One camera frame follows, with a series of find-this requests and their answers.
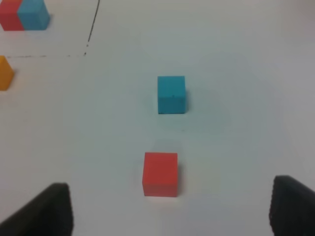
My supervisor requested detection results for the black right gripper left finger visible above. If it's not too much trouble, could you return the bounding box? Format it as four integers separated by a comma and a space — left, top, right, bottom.
0, 183, 74, 236

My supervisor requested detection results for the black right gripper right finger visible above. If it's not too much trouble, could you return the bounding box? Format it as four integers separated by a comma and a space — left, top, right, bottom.
269, 176, 315, 236

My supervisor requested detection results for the orange cube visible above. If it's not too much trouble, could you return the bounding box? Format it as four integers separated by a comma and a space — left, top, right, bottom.
0, 56, 14, 91

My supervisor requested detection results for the red template cube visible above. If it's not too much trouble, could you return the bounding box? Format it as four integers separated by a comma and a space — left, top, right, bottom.
0, 0, 24, 31

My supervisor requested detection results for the blue template cube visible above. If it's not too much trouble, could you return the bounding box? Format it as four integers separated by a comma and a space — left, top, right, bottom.
17, 0, 50, 30

